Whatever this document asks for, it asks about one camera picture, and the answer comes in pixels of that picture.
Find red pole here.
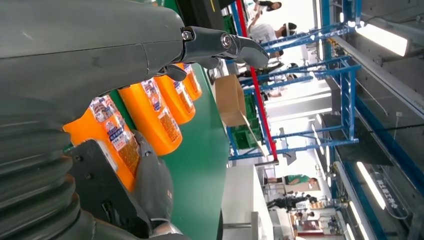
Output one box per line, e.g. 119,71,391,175
235,0,279,163

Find ceiling light bar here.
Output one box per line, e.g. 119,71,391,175
356,23,409,57
356,161,387,211

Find green plastic crate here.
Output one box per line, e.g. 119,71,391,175
223,13,238,36
230,94,264,151

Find blue metal rack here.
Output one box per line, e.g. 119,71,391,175
226,0,364,163

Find open brown cardboard box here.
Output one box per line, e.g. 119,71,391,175
214,74,270,157

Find white side table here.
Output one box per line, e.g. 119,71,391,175
221,163,276,240

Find tangled black cables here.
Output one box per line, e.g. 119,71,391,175
207,61,228,85

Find person with headset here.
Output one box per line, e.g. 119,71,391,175
246,13,298,44

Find green table mat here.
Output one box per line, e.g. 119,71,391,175
62,62,231,240

